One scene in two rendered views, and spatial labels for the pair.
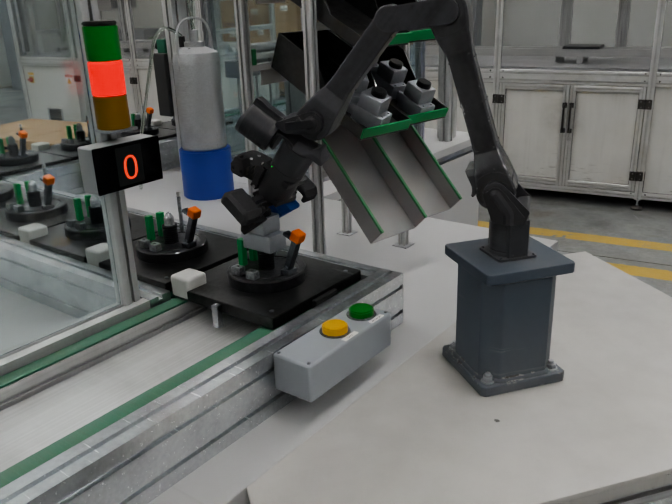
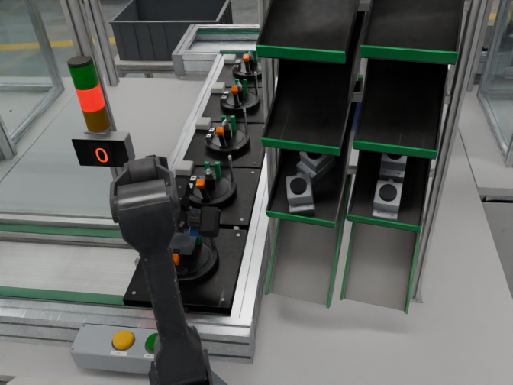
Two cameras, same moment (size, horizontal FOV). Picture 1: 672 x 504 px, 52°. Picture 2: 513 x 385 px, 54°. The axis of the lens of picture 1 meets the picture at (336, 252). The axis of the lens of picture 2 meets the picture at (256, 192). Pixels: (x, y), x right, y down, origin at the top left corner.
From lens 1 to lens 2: 121 cm
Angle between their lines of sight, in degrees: 56
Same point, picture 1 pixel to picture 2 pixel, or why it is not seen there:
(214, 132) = not seen: hidden behind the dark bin
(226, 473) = (27, 360)
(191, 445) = (21, 333)
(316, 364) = (75, 353)
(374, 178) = (328, 241)
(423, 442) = not seen: outside the picture
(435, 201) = (392, 295)
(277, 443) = (60, 368)
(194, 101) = not seen: hidden behind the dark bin
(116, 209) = (113, 169)
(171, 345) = (115, 263)
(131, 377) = (72, 269)
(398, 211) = (324, 283)
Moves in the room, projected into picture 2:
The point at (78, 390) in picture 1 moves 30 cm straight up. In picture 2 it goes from (54, 257) to (11, 161)
